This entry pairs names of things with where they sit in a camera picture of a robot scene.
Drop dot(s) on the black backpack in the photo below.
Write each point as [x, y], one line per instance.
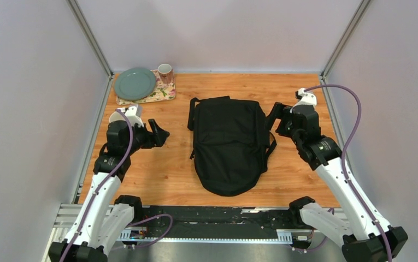
[231, 145]

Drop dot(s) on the grey-green plate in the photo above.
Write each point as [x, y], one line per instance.
[135, 84]

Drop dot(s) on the yellow mug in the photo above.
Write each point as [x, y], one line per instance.
[118, 115]

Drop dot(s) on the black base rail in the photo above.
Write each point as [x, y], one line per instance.
[203, 224]

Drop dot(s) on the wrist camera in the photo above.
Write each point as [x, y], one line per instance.
[305, 98]
[133, 114]

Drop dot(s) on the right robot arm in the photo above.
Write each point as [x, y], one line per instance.
[365, 235]

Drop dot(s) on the brown patterned mug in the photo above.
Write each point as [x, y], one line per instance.
[166, 73]

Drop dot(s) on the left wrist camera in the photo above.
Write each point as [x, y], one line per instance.
[133, 114]

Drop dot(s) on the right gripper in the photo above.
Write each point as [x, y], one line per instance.
[278, 111]

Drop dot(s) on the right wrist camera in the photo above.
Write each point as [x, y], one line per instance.
[305, 98]

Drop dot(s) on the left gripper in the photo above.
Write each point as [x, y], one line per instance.
[157, 139]

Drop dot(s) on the floral tray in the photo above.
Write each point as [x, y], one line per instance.
[160, 93]

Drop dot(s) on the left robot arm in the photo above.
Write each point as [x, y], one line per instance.
[94, 232]

